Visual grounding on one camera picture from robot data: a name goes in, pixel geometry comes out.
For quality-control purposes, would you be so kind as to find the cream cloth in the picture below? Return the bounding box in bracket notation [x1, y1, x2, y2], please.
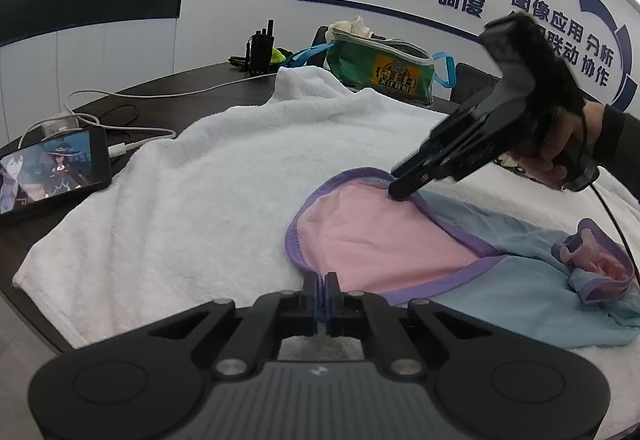
[325, 16, 375, 40]

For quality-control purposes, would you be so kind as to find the black smartphone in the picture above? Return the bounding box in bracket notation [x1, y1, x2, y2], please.
[0, 127, 112, 223]

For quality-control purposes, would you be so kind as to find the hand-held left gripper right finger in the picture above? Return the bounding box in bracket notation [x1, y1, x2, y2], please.
[323, 272, 507, 378]

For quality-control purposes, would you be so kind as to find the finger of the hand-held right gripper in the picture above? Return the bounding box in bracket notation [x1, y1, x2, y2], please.
[391, 140, 439, 181]
[389, 162, 453, 201]

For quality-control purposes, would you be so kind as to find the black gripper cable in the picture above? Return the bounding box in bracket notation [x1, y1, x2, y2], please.
[590, 182, 640, 281]

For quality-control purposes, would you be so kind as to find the white power adapter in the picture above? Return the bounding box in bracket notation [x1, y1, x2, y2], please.
[39, 112, 81, 141]

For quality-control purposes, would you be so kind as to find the black walkie-talkie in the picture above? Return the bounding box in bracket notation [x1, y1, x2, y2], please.
[245, 18, 275, 75]

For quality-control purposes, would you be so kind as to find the pink and blue garment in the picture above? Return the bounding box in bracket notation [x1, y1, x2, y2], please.
[285, 168, 640, 351]

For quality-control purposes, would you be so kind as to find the green bag with blue straps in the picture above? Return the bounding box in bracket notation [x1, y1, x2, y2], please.
[282, 27, 457, 109]

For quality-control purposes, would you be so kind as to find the white fluffy towel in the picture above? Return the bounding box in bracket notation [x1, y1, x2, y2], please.
[12, 66, 640, 426]

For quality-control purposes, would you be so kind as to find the white phone charging cable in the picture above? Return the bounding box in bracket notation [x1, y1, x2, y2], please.
[75, 117, 177, 157]

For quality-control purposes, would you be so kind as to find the person's right forearm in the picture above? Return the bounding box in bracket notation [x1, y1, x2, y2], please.
[597, 102, 640, 185]

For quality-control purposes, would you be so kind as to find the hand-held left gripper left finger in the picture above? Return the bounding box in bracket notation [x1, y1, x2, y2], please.
[115, 272, 325, 378]

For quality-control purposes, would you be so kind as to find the person's right hand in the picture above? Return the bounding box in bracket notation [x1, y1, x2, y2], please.
[512, 34, 608, 189]

